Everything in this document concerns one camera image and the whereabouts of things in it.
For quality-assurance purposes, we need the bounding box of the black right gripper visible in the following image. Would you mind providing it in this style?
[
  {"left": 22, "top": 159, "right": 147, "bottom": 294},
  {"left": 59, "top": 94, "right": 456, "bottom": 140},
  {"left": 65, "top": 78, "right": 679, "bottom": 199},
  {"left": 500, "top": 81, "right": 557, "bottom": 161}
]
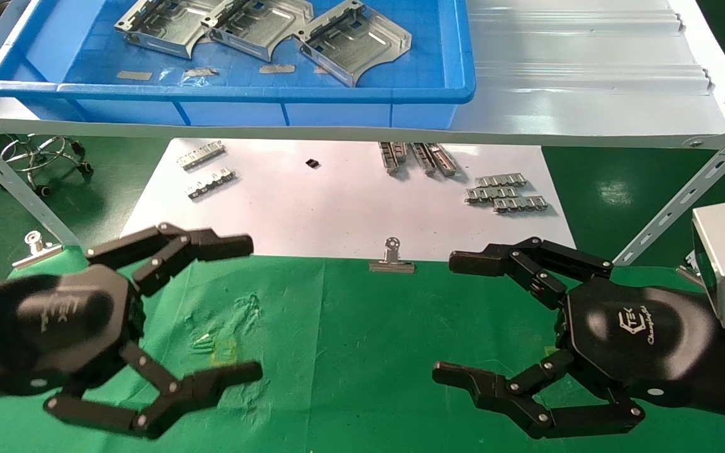
[{"left": 432, "top": 237, "right": 725, "bottom": 440}]

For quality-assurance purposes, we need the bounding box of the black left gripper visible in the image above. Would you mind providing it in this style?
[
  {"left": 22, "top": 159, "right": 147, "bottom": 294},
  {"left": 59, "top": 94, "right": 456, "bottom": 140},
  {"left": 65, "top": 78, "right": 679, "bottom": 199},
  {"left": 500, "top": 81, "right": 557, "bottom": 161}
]
[{"left": 0, "top": 263, "right": 264, "bottom": 440}]

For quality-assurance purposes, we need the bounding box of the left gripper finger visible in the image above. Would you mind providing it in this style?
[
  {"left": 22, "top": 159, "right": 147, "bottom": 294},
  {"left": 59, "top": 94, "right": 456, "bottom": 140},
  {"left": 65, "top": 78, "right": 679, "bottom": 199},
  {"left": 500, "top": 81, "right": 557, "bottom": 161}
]
[{"left": 84, "top": 222, "right": 255, "bottom": 296}]

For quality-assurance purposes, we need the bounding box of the silver sheet metal part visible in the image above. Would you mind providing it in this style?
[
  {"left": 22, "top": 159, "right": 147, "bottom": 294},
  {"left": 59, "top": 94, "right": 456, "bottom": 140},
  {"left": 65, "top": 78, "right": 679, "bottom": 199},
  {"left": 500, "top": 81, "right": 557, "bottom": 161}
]
[
  {"left": 201, "top": 0, "right": 315, "bottom": 62},
  {"left": 293, "top": 0, "right": 412, "bottom": 87},
  {"left": 114, "top": 0, "right": 222, "bottom": 60}
]

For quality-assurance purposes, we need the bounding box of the white paper sheet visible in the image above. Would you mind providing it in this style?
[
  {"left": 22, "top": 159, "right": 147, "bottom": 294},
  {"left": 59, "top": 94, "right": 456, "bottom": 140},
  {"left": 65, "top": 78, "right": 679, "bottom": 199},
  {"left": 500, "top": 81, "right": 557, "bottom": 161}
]
[{"left": 120, "top": 138, "right": 577, "bottom": 262}]

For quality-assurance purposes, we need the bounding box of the green table cloth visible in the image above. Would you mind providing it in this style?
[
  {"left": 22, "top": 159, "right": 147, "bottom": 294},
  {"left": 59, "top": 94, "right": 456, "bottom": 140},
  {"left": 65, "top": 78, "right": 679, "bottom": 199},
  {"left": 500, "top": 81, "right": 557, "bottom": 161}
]
[{"left": 0, "top": 242, "right": 725, "bottom": 453}]

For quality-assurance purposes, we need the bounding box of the silver binder clip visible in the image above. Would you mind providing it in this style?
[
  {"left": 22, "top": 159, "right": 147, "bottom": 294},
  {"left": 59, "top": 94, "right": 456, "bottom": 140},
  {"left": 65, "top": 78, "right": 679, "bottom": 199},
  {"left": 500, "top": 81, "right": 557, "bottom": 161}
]
[
  {"left": 369, "top": 237, "right": 415, "bottom": 274},
  {"left": 11, "top": 231, "right": 64, "bottom": 270}
]

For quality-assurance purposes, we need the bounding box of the stool wheeled base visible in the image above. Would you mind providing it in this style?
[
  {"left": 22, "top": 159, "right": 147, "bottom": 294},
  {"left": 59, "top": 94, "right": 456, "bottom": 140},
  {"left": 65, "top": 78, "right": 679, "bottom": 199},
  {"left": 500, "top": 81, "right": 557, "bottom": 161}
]
[{"left": 0, "top": 134, "right": 94, "bottom": 197}]

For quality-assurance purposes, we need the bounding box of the blue plastic tray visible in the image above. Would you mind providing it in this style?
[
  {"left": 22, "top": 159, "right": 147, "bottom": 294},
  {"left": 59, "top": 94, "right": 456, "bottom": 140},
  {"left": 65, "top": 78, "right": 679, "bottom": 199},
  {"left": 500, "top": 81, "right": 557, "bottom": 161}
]
[{"left": 0, "top": 0, "right": 476, "bottom": 130}]

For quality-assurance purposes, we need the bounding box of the white metal shelf rack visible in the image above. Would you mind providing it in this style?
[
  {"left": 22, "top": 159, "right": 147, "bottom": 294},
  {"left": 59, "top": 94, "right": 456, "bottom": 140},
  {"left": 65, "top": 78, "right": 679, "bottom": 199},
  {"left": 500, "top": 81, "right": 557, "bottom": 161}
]
[{"left": 0, "top": 0, "right": 725, "bottom": 268}]

